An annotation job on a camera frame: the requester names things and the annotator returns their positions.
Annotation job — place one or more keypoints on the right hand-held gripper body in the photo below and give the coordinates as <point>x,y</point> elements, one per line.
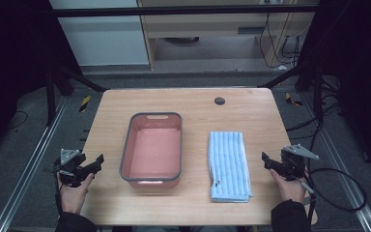
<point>293,162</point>

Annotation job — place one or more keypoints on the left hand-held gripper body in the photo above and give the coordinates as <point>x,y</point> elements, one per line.
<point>68,161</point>

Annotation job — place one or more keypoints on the person's right hand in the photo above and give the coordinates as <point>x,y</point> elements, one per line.
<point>290,188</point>

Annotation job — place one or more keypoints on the person's left hand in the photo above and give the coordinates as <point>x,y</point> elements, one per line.
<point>74,195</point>

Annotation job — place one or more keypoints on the blue striped folded towel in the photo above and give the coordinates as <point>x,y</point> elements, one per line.
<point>228,167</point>

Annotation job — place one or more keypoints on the pink basin with grey rim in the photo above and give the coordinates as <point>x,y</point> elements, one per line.
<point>153,151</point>

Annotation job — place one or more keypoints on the yellow black floor tape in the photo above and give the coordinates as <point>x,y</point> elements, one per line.
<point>84,103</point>
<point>291,100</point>

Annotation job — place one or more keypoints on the dark round table grommet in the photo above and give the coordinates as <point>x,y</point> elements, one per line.
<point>219,101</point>

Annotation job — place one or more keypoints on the black metal stand legs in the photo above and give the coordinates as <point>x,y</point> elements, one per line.
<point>302,77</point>
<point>64,80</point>

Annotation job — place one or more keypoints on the black curtain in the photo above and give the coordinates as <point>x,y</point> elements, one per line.
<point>9,64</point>
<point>357,64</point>

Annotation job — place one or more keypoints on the white cabinet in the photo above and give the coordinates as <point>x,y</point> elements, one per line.
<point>106,38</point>

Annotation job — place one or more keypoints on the light wooden desk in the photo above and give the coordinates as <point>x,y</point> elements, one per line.
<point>212,25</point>

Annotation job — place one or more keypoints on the metal floor rail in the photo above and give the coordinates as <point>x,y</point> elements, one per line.
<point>341,161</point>
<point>29,164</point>

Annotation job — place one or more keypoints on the black horizontal frame bar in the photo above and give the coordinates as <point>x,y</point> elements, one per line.
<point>174,11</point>

